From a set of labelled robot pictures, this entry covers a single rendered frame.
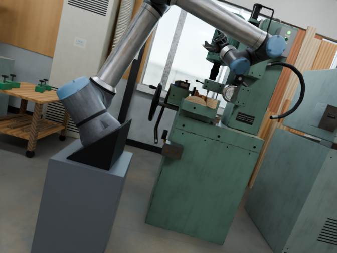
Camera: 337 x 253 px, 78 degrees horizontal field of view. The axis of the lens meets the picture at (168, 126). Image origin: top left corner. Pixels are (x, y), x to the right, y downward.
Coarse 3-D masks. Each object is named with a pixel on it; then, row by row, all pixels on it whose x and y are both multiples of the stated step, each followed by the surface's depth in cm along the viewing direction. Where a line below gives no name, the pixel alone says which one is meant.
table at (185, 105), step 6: (174, 102) 144; (180, 102) 144; (186, 102) 123; (192, 102) 123; (186, 108) 124; (192, 108) 124; (198, 108) 124; (204, 108) 123; (210, 108) 123; (204, 114) 124; (210, 114) 124
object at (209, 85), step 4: (204, 80) 148; (208, 80) 144; (204, 84) 145; (208, 84) 145; (212, 84) 145; (216, 84) 145; (220, 84) 145; (204, 88) 146; (208, 88) 145; (212, 88) 145; (216, 88) 145; (208, 92) 149; (216, 92) 146; (220, 92) 146
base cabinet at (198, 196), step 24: (192, 144) 134; (216, 144) 134; (168, 168) 138; (192, 168) 137; (216, 168) 137; (240, 168) 136; (168, 192) 141; (192, 192) 140; (216, 192) 140; (240, 192) 139; (168, 216) 144; (192, 216) 144; (216, 216) 143; (216, 240) 147
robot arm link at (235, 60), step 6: (234, 48) 110; (228, 54) 109; (234, 54) 107; (240, 54) 105; (246, 54) 105; (228, 60) 108; (234, 60) 105; (240, 60) 103; (246, 60) 103; (228, 66) 110; (234, 66) 105; (240, 66) 105; (246, 66) 105; (234, 72) 107; (240, 72) 108
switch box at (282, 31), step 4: (280, 28) 126; (284, 28) 124; (288, 28) 124; (276, 32) 130; (280, 32) 125; (284, 32) 125; (292, 32) 125; (296, 32) 125; (284, 36) 125; (292, 36) 125; (288, 40) 125; (292, 40) 125; (288, 44) 126; (288, 48) 126; (284, 52) 127; (288, 52) 127; (280, 56) 129; (284, 56) 127
